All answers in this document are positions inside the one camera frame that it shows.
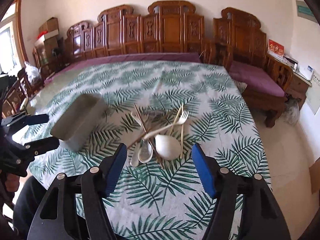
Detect wooden chair at left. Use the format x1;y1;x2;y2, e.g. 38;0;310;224
1;68;30;118

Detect grey rectangular utensil tray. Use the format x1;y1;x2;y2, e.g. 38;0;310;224
50;94;107;152

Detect palm leaf print tablecloth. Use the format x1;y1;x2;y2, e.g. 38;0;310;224
21;61;271;239

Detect white blue device box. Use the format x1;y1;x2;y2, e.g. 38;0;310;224
299;65;314;81

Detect white soup spoon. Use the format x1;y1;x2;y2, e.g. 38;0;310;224
130;140;153;167

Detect red decorated box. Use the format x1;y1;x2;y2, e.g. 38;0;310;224
267;39;284;59

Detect light bamboo chopstick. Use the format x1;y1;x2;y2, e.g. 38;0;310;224
180;103;184;159
168;106;183;136

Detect carved wooden armchair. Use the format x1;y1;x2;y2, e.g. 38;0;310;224
213;7;293;128

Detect wooden side table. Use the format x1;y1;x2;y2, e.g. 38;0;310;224
285;55;313;111

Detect dark brown wooden chopstick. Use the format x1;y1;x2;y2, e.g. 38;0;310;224
133;103;165;170

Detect stacked cardboard boxes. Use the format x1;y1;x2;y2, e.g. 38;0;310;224
34;17;59;66

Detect clear plastic bag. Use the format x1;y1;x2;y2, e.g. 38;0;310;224
284;99;299;126

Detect purple armchair cushion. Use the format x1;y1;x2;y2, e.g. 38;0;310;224
229;61;285;97

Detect carved wooden long bench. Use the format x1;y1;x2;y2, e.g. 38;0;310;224
65;0;216;64

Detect white wall panel box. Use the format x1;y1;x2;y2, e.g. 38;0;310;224
306;70;320;115

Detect white plastic fork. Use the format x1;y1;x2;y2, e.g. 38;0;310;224
150;110;189;136

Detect large white ladle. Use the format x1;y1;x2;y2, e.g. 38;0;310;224
143;132;181;161

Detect white plastic bag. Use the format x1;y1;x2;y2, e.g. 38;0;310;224
24;61;42;86

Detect green wall sign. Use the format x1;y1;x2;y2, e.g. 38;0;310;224
296;0;317;22

